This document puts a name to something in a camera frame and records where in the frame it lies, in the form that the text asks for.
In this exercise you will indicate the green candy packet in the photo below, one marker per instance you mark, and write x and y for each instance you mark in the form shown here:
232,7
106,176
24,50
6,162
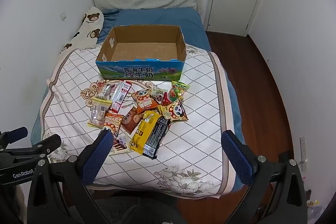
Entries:
179,91

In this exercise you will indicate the orange biscuit packet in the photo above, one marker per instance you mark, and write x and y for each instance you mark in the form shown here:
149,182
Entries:
113,121

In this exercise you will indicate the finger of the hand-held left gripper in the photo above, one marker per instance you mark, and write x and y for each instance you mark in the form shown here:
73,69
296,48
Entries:
18,132
50,142

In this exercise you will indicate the white chocolate stick packet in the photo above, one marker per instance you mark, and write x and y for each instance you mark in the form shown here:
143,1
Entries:
121,145

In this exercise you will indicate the bear print bolster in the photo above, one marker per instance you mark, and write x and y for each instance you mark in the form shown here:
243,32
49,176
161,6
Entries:
89,27

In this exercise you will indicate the printed cardboard box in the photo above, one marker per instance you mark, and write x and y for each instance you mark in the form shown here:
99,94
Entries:
139,56

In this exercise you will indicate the white power strip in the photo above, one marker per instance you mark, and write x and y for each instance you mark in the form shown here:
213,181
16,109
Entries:
303,153

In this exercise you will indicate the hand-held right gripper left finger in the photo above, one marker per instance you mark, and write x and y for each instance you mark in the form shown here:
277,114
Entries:
97,158

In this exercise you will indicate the white wall socket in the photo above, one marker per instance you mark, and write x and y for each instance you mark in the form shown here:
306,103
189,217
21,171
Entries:
63,16

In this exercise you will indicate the pale green cow packet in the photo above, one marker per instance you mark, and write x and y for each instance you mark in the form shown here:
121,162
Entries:
158,94

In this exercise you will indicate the small yellow snack packet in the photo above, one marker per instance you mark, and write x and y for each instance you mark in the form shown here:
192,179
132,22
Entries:
162,110

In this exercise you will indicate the blue bed sheet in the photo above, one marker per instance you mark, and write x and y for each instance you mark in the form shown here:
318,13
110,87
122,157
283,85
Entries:
157,18

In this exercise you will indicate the white floral printed blanket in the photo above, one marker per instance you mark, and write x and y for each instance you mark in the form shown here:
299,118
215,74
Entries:
199,113

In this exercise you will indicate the orange panda snack packet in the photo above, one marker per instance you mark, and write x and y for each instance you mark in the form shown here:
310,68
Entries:
177,111
143,100

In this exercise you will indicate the yellow and black snack packet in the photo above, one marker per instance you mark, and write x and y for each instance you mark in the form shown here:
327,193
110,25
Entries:
143,132

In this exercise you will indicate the brown snack packet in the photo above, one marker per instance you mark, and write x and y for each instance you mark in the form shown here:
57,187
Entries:
132,119

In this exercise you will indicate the clear yellow-edged snack packet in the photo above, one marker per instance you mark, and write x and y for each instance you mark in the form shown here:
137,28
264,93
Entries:
98,112

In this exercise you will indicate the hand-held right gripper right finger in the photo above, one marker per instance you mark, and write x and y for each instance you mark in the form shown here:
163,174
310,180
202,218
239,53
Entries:
237,158

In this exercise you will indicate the red and white snack packet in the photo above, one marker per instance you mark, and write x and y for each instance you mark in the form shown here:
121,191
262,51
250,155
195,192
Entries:
120,96

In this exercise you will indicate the clear grey snack packet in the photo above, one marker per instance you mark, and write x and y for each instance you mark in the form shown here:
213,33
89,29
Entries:
105,90

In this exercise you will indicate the red triangular snack packet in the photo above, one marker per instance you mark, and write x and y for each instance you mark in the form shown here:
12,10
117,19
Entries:
166,101

